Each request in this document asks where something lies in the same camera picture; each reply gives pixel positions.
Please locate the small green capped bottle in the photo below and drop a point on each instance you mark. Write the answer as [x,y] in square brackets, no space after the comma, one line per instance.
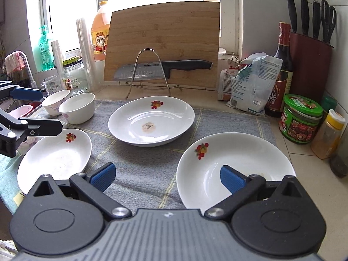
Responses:
[327,103]

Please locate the dark soy sauce bottle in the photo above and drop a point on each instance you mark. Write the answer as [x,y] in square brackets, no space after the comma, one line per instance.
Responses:
[281,87]

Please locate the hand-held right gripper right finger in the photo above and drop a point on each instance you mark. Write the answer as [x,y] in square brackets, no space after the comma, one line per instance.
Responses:
[231,178]

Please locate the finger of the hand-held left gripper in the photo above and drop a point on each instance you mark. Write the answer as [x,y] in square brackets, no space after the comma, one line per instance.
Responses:
[40,127]
[27,94]

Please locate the short plastic wrap roll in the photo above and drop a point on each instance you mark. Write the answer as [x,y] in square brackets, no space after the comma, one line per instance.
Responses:
[57,57]

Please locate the glass jar green lid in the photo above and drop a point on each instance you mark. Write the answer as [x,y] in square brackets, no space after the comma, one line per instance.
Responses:
[77,78]

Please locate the orange cooking wine jug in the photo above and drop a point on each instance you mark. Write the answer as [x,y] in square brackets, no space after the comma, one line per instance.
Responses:
[99,38]

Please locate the dark red knife block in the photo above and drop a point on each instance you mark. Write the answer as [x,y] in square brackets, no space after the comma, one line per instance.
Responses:
[310,65]

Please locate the bamboo cutting board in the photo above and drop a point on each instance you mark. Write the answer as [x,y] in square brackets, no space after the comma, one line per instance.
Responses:
[163,32]

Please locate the white bowl pink flowers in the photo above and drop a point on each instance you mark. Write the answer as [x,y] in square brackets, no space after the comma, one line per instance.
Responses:
[77,111]

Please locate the window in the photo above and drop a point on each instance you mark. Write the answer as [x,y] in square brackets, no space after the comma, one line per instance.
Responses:
[76,11]

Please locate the metal binder clip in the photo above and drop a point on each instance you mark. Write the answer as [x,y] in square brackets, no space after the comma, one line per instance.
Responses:
[234,59]

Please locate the steel faucet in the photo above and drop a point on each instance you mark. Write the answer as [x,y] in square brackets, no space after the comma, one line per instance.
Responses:
[27,65]

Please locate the green dish soap bottle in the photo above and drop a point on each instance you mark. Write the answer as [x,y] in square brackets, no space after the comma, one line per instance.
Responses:
[45,51]

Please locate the clear glass mug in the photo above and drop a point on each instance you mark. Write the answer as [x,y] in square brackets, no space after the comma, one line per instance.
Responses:
[51,85]

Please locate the green round tin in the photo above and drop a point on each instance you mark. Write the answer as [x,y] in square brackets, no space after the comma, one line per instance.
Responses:
[299,119]

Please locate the white and blue plastic bag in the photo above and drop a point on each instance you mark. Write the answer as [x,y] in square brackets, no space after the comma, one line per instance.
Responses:
[252,87]

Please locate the clear glass seasoning bottle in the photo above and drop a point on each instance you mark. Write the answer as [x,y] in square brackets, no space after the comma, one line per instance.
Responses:
[338,160]

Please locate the green bag clip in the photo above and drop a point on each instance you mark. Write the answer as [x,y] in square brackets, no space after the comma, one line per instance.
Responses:
[244,72]

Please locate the large white plate fruit print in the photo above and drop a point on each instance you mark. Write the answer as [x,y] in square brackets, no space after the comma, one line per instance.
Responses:
[163,119]

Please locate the grey checked mat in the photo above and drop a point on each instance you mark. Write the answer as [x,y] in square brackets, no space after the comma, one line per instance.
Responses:
[149,163]

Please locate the pink cloth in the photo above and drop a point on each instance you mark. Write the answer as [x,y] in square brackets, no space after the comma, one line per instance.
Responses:
[13,61]

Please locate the black kitchen scissors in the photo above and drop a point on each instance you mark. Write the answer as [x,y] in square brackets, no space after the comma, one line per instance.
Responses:
[327,32]

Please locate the teal cloth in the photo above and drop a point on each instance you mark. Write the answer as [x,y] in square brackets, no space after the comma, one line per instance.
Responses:
[8,185]

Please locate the red and white packet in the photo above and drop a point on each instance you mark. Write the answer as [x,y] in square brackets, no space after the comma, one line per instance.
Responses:
[225,84]

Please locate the long plastic wrap roll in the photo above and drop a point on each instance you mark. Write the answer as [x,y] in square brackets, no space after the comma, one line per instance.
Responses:
[87,59]

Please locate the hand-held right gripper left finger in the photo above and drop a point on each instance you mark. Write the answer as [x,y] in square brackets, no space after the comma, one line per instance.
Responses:
[103,177]

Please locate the yellow capped spice jar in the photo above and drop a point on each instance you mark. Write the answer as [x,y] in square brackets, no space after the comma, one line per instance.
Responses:
[326,138]

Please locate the white bowl purple flowers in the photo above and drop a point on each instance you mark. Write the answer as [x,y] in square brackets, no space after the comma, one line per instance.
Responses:
[54,100]

